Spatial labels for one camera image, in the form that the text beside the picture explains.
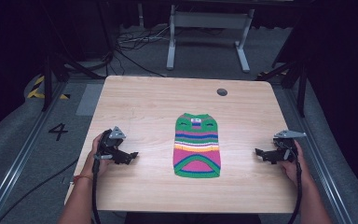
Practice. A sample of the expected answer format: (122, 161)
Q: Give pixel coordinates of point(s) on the white metal table frame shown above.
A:
(209, 20)

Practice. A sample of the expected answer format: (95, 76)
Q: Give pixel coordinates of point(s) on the striped knitted pet sweater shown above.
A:
(197, 146)

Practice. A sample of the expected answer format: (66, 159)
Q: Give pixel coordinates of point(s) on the black metal stand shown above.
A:
(295, 77)
(54, 74)

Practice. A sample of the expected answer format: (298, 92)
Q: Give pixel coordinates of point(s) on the person's left hand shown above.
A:
(99, 165)

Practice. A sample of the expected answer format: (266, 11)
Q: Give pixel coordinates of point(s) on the person's right hand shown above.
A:
(292, 169)

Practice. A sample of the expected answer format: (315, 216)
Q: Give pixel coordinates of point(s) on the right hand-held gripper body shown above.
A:
(286, 151)

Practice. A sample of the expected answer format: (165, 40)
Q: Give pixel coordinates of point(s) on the aluminium floor rail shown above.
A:
(21, 155)
(320, 161)

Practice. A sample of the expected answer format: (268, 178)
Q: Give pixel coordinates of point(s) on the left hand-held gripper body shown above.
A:
(110, 146)

